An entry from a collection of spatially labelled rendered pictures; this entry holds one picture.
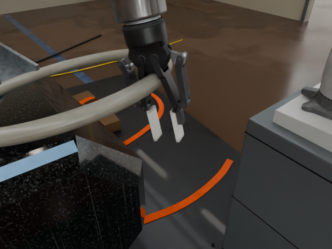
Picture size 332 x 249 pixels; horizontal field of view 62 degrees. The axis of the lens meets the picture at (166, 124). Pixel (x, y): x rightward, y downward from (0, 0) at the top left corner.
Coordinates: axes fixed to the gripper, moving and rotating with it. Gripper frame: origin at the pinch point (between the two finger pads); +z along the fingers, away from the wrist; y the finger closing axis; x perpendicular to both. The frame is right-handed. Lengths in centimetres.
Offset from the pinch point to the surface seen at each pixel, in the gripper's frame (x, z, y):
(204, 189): -79, 90, 27
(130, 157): -27, 30, 33
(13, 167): 5.5, 11.4, 47.4
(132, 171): -24, 34, 32
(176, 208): -60, 88, 38
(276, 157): -36, 32, -18
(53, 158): -2.7, 13.7, 41.2
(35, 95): -26, 3, 67
